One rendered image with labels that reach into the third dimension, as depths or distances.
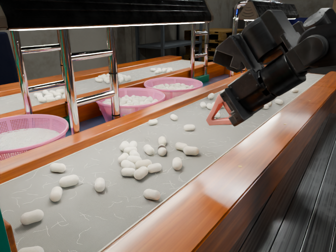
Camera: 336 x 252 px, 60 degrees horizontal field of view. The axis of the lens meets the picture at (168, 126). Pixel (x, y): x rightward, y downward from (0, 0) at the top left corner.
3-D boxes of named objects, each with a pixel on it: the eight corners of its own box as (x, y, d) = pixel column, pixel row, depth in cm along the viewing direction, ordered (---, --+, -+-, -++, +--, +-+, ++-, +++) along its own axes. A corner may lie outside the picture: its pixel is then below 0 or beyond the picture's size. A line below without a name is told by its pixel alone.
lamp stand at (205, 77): (209, 80, 181) (213, 2, 165) (191, 86, 166) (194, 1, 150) (183, 77, 191) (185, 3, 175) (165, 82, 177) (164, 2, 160)
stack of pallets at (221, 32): (210, 68, 610) (212, 27, 581) (246, 72, 570) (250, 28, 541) (181, 77, 520) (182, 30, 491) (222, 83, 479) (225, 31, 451)
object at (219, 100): (193, 111, 59) (227, 87, 53) (210, 103, 65) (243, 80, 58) (211, 140, 59) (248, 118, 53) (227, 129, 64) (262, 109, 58)
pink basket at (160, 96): (172, 111, 123) (172, 89, 120) (152, 135, 99) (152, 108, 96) (115, 106, 130) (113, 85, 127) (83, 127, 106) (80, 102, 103)
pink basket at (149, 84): (212, 101, 138) (213, 81, 135) (180, 116, 118) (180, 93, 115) (167, 92, 153) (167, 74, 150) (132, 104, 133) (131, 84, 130)
